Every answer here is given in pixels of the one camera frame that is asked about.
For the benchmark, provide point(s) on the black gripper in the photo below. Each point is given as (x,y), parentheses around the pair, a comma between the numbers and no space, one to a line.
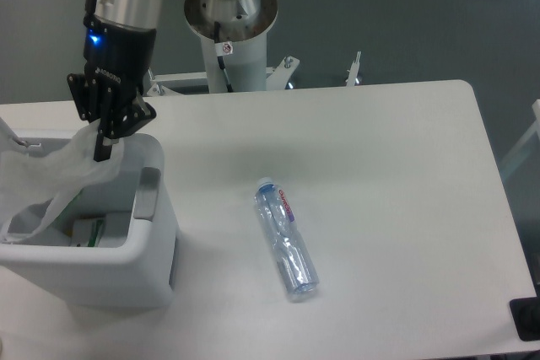
(117,59)

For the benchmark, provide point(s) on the clear plastic bag with labels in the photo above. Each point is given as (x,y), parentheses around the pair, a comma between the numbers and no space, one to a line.
(36,190)

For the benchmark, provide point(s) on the crushed clear plastic bottle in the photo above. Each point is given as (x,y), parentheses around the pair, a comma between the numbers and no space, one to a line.
(293,260)

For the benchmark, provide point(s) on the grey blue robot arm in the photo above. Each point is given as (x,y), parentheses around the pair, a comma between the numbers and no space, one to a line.
(134,14)

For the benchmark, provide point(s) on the white trash can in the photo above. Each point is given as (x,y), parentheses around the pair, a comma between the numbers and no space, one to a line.
(133,265)

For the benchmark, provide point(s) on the green white carton in bin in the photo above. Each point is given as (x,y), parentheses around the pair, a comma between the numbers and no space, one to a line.
(83,227)

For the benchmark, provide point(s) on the black device at table edge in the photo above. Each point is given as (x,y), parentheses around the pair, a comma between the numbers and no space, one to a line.
(525,313)

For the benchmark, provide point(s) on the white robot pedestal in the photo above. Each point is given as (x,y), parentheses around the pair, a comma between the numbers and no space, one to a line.
(233,37)

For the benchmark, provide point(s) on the white frame at right edge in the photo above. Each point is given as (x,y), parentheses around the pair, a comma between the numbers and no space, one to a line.
(522,149)

